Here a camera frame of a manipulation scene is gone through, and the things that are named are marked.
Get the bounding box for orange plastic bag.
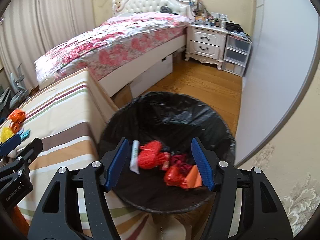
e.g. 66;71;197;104
9;109;27;123

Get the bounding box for clear plastic drawer unit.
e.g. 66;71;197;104
221;34;252;77

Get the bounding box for group of small bottles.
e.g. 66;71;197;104
191;7;229;28

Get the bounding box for dark red mesh net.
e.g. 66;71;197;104
170;154;193;174

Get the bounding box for beige curtains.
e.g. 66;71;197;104
0;0;100;98

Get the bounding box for white bed with tufted headboard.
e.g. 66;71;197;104
34;0;193;98

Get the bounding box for yellow foam fruit net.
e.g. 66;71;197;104
0;127;14;143

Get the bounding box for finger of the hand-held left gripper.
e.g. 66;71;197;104
0;133;22;157
0;138;43;180

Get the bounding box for black bag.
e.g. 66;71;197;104
225;22;244;34

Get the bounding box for orange carton piece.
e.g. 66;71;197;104
185;165;203;188

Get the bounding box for white nightstand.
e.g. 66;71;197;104
185;24;228;70

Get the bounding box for red plastic bag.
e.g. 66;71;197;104
164;165;189;189

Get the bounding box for grey desk chair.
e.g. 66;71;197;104
9;64;32;110

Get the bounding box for white wardrobe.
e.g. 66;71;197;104
235;0;320;168

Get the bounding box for red foam fruit net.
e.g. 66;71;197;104
137;141;173;172

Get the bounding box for floral quilt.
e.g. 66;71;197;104
34;12;191;83

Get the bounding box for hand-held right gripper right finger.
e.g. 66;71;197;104
191;137;293;240

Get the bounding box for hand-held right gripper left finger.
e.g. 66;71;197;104
27;137;130;240

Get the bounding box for white storage box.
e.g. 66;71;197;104
130;54;173;98

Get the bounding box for white packet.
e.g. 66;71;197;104
129;140;140;174

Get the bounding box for bin with black bag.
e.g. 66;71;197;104
96;91;237;214

